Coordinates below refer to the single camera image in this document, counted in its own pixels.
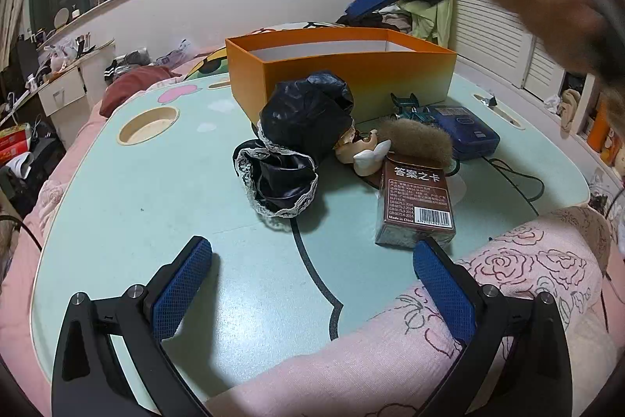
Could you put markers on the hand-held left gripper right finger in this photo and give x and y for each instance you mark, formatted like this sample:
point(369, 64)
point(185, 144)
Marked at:
point(444, 295)

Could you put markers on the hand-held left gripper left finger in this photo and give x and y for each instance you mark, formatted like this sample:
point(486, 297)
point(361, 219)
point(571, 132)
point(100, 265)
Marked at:
point(180, 290)

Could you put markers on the brown card box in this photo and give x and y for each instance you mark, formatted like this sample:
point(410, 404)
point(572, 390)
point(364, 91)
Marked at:
point(415, 202)

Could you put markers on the orange cardboard box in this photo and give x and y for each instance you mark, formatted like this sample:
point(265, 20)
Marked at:
point(312, 70)

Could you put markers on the teal toy car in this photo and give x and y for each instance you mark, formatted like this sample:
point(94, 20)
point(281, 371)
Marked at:
point(407, 109)

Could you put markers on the brown furry plush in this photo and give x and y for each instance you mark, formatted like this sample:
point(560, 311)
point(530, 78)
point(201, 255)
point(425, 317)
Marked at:
point(415, 136)

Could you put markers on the black lace trimmed cloth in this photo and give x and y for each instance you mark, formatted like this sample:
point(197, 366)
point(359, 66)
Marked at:
point(293, 119)

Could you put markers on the white cartoon figurine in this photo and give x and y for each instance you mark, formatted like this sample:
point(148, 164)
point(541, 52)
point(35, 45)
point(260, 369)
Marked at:
point(368, 160)

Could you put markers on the blue device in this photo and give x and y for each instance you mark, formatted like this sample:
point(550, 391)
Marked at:
point(468, 129)

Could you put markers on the mint green cartoon desktop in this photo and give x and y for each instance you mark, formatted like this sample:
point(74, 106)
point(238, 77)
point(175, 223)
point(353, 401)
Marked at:
point(146, 212)

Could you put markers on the pile of black clothes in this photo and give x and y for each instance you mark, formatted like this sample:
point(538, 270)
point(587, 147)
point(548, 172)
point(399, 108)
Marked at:
point(390, 19)

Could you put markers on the clear plastic bag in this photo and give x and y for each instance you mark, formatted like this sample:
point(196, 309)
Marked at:
point(178, 50)

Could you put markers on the white slipper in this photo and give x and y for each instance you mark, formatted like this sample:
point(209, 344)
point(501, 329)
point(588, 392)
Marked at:
point(22, 163)

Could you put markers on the dark red pillow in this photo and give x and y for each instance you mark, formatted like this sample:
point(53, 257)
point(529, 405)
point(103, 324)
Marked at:
point(132, 85)

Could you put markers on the red cardboard box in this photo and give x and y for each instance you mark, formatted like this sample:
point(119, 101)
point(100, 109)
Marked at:
point(12, 146)

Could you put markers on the black white striped sock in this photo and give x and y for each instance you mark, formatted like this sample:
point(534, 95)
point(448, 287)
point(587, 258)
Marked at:
point(114, 72)

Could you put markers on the white drawer cabinet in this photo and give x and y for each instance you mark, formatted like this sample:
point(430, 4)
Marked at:
point(63, 92)

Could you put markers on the white plastic bag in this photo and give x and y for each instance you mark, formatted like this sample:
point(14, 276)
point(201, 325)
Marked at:
point(61, 55)

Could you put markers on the round table mirror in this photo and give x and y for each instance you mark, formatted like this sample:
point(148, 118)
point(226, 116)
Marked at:
point(61, 17)

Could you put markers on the beige curtain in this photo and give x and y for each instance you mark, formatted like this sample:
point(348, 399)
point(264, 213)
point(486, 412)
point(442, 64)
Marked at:
point(12, 1)

